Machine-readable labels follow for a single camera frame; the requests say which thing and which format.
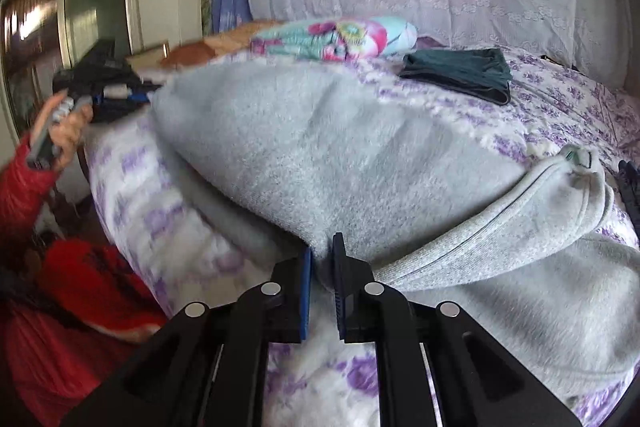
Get grey fleece pants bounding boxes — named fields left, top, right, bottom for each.
left=150, top=60, right=639, bottom=398

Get person's left hand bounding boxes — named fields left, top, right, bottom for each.
left=29, top=90, right=93, bottom=172

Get brown wooden bedside furniture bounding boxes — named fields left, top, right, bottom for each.
left=126, top=20, right=282, bottom=72

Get purple floral bed sheet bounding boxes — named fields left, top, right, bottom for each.
left=87, top=49, right=639, bottom=426

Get red jacket sleeve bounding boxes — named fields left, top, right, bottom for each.
left=1, top=139, right=168, bottom=426

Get colourful floral folded blanket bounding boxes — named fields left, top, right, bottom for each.
left=250, top=16, right=418, bottom=62

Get dark green folded garment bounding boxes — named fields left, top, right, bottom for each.
left=398, top=49, right=512, bottom=106

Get glass door with frame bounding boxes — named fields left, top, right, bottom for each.
left=1, top=0, right=143, bottom=139

